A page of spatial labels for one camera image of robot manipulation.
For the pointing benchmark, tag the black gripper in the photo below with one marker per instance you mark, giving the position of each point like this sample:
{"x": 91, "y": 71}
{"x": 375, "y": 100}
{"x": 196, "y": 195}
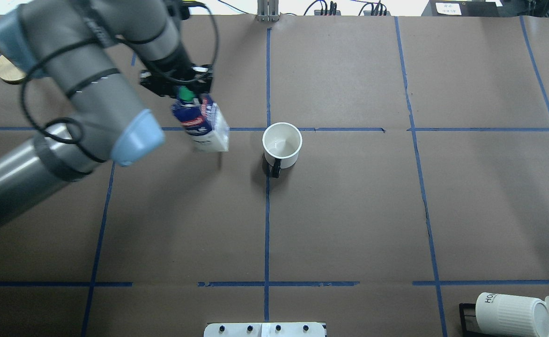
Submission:
{"x": 182, "y": 62}

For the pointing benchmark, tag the blue white milk carton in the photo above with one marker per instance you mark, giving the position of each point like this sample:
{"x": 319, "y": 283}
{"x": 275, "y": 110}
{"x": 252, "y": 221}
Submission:
{"x": 202, "y": 120}

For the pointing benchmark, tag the white smiley mug black handle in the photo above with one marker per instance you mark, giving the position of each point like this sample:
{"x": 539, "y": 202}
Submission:
{"x": 281, "y": 143}

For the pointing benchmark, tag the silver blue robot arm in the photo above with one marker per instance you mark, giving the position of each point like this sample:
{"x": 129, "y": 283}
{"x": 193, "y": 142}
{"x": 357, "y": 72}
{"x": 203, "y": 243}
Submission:
{"x": 66, "y": 41}

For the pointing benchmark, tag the wooden stand with round base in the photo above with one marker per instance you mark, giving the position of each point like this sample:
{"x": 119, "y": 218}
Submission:
{"x": 9, "y": 73}

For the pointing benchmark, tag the black box with label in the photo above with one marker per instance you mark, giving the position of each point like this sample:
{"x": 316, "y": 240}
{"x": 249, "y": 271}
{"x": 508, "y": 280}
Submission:
{"x": 461, "y": 8}

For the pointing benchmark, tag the white ribbed HOME mug left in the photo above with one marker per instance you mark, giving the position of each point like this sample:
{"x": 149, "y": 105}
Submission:
{"x": 506, "y": 315}

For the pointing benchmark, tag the aluminium frame post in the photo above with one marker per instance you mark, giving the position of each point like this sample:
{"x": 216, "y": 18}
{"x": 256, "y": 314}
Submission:
{"x": 267, "y": 11}

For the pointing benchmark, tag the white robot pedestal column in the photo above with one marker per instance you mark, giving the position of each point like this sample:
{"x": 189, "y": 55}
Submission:
{"x": 265, "y": 329}

